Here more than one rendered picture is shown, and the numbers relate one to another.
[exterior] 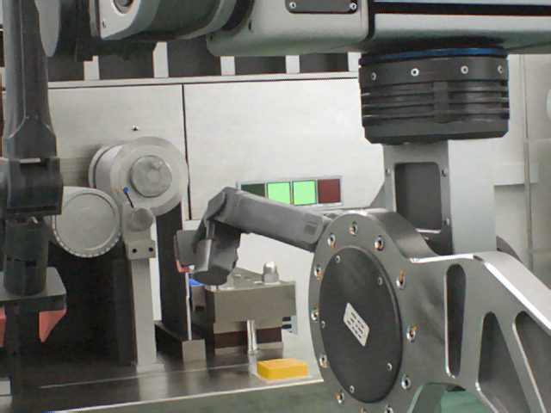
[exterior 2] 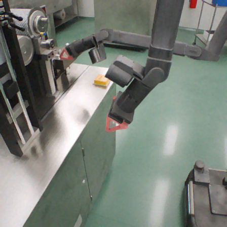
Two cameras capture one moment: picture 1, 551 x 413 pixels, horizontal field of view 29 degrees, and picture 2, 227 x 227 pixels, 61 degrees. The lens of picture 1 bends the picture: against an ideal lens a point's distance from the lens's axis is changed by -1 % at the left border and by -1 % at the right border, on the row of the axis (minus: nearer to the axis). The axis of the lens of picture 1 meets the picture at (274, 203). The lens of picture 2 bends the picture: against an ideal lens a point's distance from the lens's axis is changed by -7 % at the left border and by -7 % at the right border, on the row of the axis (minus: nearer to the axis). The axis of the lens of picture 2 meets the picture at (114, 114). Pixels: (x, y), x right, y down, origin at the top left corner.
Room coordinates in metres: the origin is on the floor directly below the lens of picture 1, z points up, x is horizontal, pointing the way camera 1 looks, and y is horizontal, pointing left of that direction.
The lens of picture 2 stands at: (1.17, 0.74, 1.50)
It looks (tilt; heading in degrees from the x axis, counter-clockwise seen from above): 40 degrees down; 307
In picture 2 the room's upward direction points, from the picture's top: straight up
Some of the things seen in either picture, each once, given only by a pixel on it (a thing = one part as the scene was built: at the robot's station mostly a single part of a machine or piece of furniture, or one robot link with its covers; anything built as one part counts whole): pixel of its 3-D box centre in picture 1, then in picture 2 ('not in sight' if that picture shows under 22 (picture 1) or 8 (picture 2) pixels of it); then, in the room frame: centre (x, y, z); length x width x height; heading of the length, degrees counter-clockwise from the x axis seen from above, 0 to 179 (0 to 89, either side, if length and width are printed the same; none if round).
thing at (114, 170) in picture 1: (149, 176); (37, 24); (1.98, 0.23, 1.25); 0.15 x 0.01 x 0.15; 109
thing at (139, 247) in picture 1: (141, 286); (48, 68); (1.93, 0.25, 1.05); 0.06 x 0.05 x 0.31; 19
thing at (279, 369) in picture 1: (281, 369); (102, 79); (1.81, 0.00, 0.91); 0.07 x 0.07 x 0.02; 19
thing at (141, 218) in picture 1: (141, 218); (50, 43); (1.90, 0.24, 1.18); 0.04 x 0.02 x 0.04; 109
